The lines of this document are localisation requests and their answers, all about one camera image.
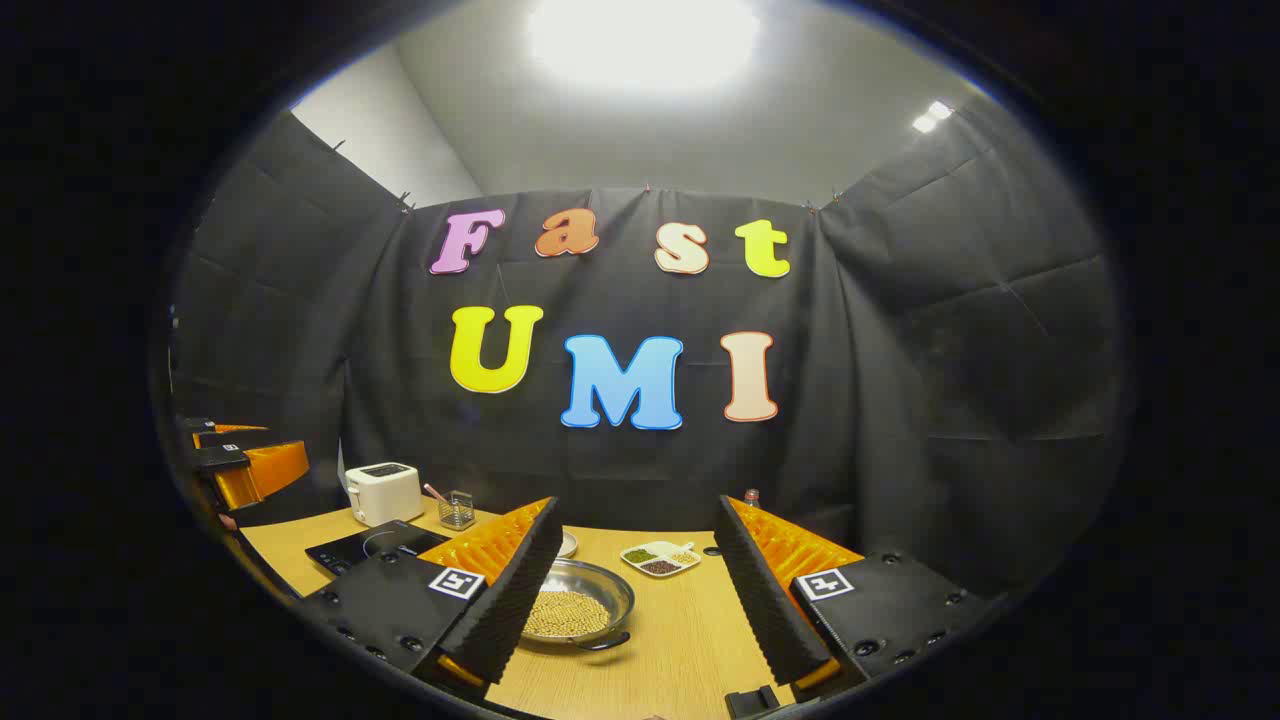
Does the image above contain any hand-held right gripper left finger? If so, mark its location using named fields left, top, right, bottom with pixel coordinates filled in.
left=300, top=497, right=566, bottom=701

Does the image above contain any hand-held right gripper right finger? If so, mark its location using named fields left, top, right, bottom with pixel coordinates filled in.
left=713, top=495, right=991, bottom=701

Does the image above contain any steel pot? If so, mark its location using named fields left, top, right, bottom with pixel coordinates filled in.
left=520, top=558, right=636, bottom=653

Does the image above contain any black induction cooktop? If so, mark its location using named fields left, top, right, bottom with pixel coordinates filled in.
left=305, top=520, right=451, bottom=578

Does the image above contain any pile of soybeans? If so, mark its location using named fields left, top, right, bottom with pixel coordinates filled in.
left=524, top=590, right=611, bottom=638

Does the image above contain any white divided dish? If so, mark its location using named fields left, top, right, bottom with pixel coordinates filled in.
left=620, top=541, right=701, bottom=578

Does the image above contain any white toaster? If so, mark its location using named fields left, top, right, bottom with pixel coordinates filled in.
left=345, top=462, right=425, bottom=528

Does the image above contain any large ceiling light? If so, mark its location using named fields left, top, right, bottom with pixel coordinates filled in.
left=525, top=0, right=761, bottom=96

